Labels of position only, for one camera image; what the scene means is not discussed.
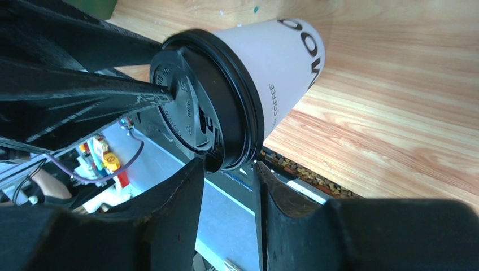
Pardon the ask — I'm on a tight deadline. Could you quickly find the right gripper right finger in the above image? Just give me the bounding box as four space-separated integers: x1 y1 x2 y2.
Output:
253 162 478 270

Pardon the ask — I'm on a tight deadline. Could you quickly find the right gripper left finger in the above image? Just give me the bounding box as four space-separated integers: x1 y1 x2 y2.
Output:
1 158 204 270

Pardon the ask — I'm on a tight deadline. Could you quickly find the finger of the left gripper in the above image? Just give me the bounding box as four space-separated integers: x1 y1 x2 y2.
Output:
1 58 172 153
1 1 162 72

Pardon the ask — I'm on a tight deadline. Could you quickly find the black plastic cup lid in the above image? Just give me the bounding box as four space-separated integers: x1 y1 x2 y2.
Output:
150 29 265 173

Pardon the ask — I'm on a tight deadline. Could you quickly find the white paper cup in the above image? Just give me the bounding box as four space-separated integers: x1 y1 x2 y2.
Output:
212 18 325 139

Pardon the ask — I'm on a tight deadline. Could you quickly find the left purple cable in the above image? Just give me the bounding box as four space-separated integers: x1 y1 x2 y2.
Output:
45 130 145 185

